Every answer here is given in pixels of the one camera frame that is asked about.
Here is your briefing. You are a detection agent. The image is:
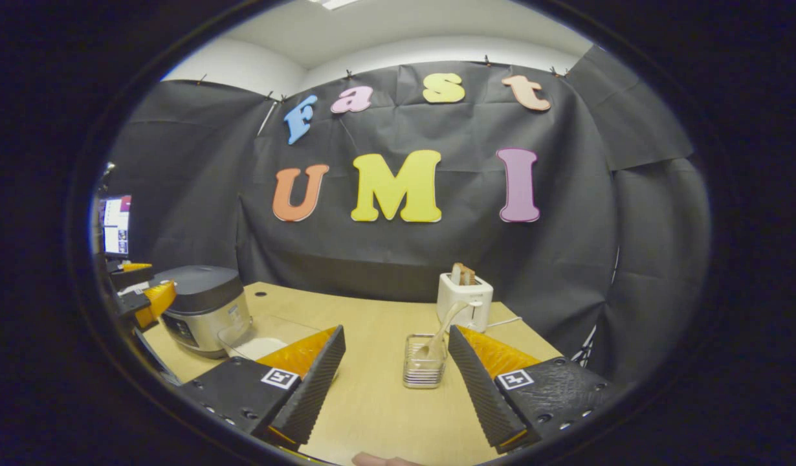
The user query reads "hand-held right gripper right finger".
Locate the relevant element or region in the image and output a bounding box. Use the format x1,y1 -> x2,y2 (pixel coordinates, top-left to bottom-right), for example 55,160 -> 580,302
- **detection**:
447,325 -> 632,454

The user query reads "white toaster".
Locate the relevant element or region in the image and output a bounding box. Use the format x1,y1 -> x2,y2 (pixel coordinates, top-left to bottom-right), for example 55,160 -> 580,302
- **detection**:
437,272 -> 494,333

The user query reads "metal wire chopstick holder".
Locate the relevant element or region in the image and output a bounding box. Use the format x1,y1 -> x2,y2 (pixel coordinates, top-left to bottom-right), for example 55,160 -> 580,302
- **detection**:
403,333 -> 450,390

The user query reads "silver black rice cooker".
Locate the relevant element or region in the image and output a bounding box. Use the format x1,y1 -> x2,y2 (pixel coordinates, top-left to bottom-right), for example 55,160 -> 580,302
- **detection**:
153,265 -> 254,359

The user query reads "computer monitor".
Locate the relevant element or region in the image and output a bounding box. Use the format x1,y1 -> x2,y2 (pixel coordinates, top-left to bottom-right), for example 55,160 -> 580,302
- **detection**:
100,195 -> 133,256

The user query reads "clear plastic rice container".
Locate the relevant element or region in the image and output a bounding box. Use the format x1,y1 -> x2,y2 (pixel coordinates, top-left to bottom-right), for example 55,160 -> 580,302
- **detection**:
218,315 -> 338,363

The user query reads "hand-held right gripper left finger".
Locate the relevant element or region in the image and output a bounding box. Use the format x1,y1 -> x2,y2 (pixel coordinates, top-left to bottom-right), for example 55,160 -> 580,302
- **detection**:
178,325 -> 347,452

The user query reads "wooden spoon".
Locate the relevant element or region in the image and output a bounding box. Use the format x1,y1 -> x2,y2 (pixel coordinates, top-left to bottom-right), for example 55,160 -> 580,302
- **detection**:
414,301 -> 472,361

